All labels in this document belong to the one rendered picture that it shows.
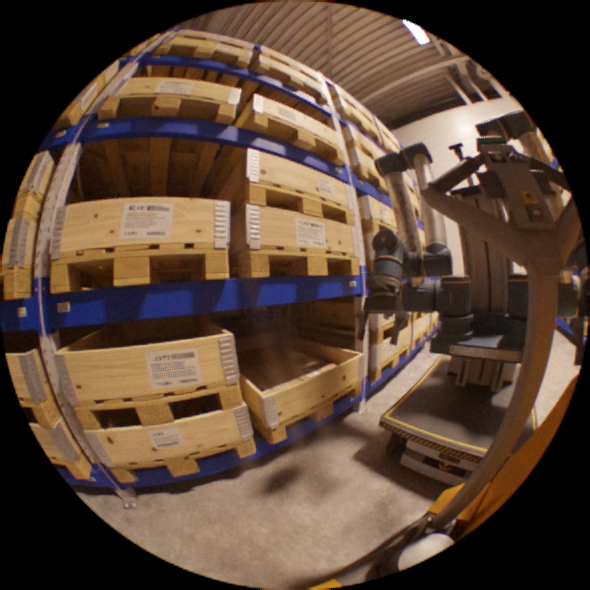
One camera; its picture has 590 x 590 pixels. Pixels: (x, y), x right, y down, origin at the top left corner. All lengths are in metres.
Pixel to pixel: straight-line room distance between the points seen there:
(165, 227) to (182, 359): 0.50
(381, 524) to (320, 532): 0.29
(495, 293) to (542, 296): 1.14
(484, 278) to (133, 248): 1.88
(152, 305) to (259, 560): 1.22
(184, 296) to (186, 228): 0.27
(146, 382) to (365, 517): 1.18
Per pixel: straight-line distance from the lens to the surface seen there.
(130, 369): 0.81
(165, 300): 0.81
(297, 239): 0.98
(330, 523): 1.19
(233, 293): 0.85
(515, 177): 0.45
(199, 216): 0.82
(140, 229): 0.81
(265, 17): 6.76
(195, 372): 0.79
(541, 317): 0.39
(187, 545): 1.27
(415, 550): 0.73
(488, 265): 1.51
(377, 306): 0.65
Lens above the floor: 1.12
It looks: 2 degrees down
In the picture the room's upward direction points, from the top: 4 degrees counter-clockwise
